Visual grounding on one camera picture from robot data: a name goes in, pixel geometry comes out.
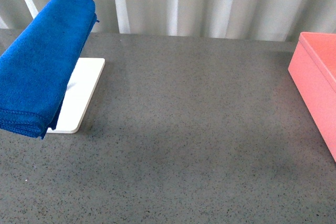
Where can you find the pink storage box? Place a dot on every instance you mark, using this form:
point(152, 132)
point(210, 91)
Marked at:
point(312, 69)

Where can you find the white towel rack stand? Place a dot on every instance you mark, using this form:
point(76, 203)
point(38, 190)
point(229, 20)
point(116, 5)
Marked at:
point(80, 89)

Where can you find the blue microfiber towel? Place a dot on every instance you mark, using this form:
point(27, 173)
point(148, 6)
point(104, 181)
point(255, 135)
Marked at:
point(37, 66)

